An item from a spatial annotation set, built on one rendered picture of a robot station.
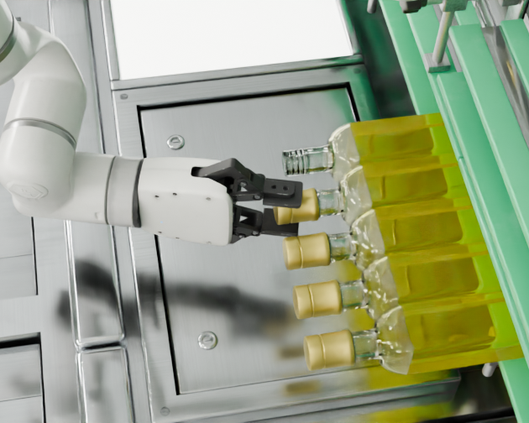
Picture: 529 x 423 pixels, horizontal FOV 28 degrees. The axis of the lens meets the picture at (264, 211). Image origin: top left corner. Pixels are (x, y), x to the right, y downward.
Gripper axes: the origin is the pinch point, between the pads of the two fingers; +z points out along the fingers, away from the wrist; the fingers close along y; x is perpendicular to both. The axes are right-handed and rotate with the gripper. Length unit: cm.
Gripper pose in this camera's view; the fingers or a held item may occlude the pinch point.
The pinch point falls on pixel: (283, 208)
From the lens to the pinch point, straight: 112.1
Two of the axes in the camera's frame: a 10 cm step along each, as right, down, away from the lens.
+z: 9.9, 1.1, -0.3
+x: 1.1, -8.2, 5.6
